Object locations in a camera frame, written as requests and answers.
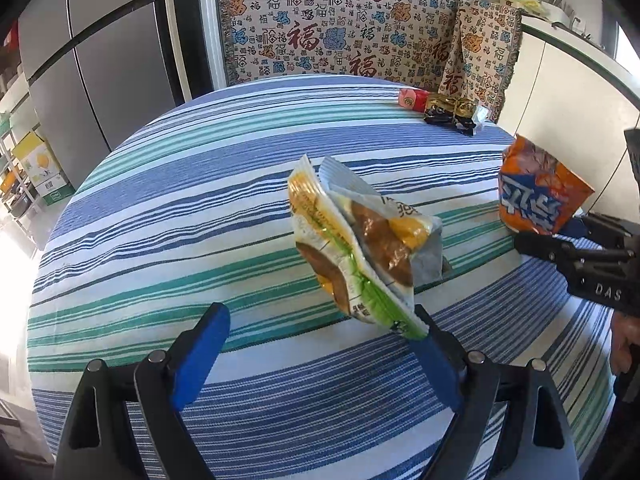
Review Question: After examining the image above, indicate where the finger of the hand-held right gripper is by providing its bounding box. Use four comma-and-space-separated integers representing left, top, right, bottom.
514, 231, 583, 273
556, 211, 640, 242

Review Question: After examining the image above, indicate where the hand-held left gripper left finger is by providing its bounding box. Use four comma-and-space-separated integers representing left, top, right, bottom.
52, 302, 232, 480

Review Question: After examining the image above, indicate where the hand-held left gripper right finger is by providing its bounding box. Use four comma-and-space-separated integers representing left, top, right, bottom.
412, 305, 586, 480

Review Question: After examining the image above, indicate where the orange snack packet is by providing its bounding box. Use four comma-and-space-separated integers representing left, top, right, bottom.
497, 134, 596, 237

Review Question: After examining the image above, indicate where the green white snack wrapper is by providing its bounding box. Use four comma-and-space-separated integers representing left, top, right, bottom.
287, 155, 431, 342

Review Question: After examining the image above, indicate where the person's right hand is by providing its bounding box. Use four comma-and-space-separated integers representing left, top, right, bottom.
609, 311, 640, 377

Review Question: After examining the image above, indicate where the white kitchen counter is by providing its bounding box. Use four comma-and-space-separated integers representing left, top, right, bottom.
497, 12, 640, 201

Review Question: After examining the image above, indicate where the blue green striped tablecloth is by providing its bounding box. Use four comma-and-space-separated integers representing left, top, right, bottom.
25, 74, 618, 480

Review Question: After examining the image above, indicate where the black gold wrapper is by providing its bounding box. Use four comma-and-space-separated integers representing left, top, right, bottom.
423, 94, 488, 137

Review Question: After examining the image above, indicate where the red pink small packet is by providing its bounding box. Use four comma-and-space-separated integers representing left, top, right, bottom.
398, 88, 431, 111

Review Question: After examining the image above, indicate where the white utensil container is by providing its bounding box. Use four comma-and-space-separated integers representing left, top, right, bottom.
542, 0, 577, 24

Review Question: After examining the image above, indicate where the yellow cardboard box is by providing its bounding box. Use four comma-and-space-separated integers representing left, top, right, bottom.
12, 131, 76, 206

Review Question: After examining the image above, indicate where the metal storage rack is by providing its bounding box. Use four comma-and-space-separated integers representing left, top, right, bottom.
0, 110, 43, 223

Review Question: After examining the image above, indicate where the printed patterned blanket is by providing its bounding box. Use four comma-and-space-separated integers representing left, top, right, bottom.
215, 0, 523, 123

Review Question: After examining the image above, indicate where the grey refrigerator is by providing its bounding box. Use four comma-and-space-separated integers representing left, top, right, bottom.
17, 0, 183, 173

